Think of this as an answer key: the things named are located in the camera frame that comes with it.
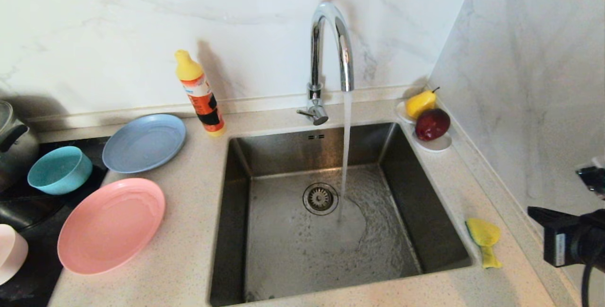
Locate yellow sponge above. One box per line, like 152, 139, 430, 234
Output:
466, 218, 503, 270

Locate orange dish soap bottle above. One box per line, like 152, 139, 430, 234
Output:
174, 50, 226, 137

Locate blue plate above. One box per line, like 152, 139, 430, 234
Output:
102, 113, 187, 174

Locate large salmon pink plate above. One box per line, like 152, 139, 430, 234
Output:
57, 178, 166, 275

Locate teal bowl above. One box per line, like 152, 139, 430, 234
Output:
27, 146, 93, 196

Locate small light pink plate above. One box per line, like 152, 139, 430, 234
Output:
0, 224, 29, 285

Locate metal sink drain strainer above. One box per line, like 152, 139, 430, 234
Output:
302, 183, 339, 216

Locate stainless steel sink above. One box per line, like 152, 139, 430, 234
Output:
209, 122, 475, 307

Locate white fruit dish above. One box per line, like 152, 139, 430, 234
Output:
396, 101, 452, 153

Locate dark red apple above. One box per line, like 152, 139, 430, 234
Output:
415, 108, 450, 142

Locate yellow pear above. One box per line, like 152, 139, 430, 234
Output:
405, 87, 440, 120

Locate chrome gooseneck faucet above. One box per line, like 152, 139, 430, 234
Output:
297, 2, 354, 126

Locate black induction cooktop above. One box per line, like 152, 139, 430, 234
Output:
0, 136, 113, 307

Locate stainless steel pot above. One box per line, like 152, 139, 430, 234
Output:
0, 101, 40, 193

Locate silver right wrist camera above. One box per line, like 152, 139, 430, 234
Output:
576, 156, 605, 200

